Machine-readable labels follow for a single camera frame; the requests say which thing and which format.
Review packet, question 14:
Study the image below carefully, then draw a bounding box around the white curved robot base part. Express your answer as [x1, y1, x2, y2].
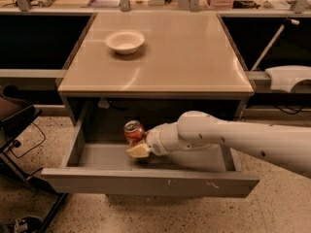
[265, 65, 311, 93]

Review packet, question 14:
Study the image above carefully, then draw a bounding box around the black sneaker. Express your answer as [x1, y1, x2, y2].
[0, 216, 42, 233]

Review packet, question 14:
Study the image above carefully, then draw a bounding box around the grey cabinet with beige top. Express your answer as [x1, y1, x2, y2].
[54, 11, 257, 128]

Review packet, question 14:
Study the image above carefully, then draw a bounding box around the red coke can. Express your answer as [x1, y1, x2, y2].
[123, 120, 146, 146]

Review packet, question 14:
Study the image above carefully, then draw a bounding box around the black cable on floor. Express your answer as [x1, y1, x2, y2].
[7, 121, 47, 160]

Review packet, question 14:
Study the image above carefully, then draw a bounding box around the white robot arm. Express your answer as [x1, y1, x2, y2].
[127, 111, 311, 178]

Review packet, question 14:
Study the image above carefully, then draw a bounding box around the white stick with black tip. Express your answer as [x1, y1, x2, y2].
[251, 17, 300, 71]

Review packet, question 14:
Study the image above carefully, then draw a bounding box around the white paper bowl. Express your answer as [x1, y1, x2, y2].
[105, 30, 145, 55]

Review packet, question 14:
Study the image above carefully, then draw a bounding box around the open grey top drawer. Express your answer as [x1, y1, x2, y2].
[43, 101, 259, 198]

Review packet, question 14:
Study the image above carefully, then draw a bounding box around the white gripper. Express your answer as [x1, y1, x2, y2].
[126, 123, 172, 158]

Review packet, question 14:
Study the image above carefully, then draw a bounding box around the black chair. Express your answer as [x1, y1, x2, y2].
[0, 84, 67, 233]

